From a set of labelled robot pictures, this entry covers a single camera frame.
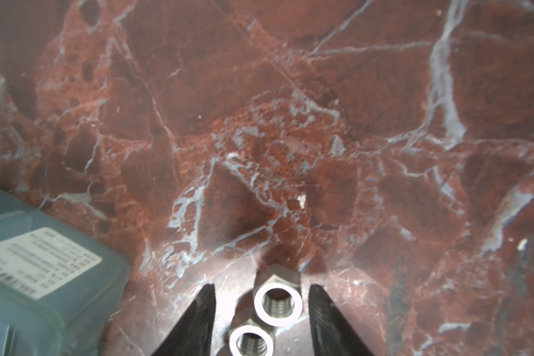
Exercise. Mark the silver hex nut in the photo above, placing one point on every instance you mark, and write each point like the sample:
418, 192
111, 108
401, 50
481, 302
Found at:
250, 336
277, 296

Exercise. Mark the grey compartment organizer box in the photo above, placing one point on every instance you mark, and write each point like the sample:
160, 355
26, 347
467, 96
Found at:
58, 287

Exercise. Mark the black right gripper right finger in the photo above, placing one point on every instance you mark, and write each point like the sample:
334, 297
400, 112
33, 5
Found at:
330, 332

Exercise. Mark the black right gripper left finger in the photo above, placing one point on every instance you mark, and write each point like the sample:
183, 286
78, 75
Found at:
192, 335

